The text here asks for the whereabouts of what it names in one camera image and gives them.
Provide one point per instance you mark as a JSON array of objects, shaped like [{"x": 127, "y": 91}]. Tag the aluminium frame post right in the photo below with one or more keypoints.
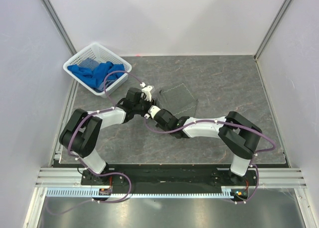
[{"x": 271, "y": 30}]

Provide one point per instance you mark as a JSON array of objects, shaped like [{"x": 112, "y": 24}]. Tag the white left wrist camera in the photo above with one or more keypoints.
[{"x": 147, "y": 92}]

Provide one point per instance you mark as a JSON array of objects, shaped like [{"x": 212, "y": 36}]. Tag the grey slotted cable duct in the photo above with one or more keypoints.
[{"x": 99, "y": 193}]

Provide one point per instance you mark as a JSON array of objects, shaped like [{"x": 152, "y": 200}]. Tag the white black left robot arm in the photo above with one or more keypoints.
[{"x": 81, "y": 132}]

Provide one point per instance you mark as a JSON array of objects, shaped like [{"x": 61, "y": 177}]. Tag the aluminium frame post left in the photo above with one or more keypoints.
[{"x": 59, "y": 25}]

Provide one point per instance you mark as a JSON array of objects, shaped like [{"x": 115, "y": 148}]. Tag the white plastic basket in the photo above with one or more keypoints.
[{"x": 91, "y": 56}]

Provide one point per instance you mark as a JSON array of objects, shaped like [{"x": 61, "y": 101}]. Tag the grey green napkin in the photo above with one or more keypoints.
[{"x": 178, "y": 99}]

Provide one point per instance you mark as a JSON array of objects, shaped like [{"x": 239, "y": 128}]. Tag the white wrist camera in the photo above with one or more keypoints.
[
  {"x": 147, "y": 92},
  {"x": 152, "y": 112}
]

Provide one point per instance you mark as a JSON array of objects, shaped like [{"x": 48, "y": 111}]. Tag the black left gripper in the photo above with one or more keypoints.
[{"x": 148, "y": 103}]

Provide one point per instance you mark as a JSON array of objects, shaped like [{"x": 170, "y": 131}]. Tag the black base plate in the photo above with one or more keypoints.
[{"x": 169, "y": 178}]

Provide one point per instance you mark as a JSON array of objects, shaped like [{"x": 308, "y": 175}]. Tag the aluminium frame post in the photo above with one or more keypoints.
[
  {"x": 271, "y": 30},
  {"x": 59, "y": 25}
]

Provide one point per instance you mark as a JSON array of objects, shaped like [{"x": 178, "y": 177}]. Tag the blue towel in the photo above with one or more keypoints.
[{"x": 104, "y": 74}]

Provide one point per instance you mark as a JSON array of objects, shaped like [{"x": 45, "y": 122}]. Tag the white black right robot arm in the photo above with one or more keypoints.
[{"x": 234, "y": 130}]

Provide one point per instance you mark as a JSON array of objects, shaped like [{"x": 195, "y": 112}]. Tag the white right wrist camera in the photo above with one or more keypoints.
[{"x": 152, "y": 112}]

